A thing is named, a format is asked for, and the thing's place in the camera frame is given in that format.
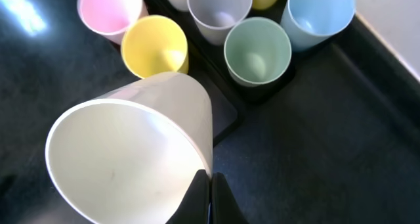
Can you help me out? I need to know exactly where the grey cup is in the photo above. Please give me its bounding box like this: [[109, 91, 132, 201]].
[[186, 0, 254, 47]]

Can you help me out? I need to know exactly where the pink cup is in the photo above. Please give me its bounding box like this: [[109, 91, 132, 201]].
[[76, 0, 150, 46]]

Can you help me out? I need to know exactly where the black tray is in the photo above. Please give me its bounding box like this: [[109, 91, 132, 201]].
[[110, 0, 359, 148]]

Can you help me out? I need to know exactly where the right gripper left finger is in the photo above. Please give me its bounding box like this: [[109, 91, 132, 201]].
[[165, 169, 211, 224]]

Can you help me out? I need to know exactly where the blue cup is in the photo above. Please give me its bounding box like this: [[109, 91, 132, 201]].
[[280, 0, 357, 53]]

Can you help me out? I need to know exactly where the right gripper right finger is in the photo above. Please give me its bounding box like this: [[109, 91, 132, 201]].
[[211, 172, 251, 224]]

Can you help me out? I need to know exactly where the green cup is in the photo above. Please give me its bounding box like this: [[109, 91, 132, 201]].
[[223, 16, 293, 88]]

